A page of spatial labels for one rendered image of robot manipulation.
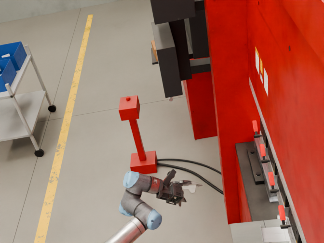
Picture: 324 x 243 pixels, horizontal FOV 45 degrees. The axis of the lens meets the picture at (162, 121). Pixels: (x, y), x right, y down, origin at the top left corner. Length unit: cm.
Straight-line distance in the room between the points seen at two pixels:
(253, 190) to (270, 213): 19
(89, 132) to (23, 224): 133
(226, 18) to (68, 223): 234
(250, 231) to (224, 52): 100
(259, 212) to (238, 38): 99
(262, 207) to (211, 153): 172
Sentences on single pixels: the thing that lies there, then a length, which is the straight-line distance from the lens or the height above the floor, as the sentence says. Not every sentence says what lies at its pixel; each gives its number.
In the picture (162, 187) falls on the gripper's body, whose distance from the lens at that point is 175.
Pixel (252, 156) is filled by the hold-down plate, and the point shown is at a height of 91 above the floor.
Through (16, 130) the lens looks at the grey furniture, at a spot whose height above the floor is 33.
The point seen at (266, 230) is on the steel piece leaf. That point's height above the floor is 100.
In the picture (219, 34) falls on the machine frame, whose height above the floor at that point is 169.
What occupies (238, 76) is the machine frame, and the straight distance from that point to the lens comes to 241.
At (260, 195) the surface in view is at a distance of 238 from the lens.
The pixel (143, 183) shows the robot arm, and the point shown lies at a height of 146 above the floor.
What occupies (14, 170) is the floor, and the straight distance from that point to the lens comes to 452.
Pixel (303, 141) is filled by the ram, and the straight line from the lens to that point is 133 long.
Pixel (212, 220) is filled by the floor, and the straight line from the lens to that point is 338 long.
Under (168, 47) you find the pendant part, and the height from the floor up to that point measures 160.
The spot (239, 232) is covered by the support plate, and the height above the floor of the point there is 100.
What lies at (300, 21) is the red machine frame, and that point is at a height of 219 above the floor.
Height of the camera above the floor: 266
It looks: 37 degrees down
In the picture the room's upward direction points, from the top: 12 degrees counter-clockwise
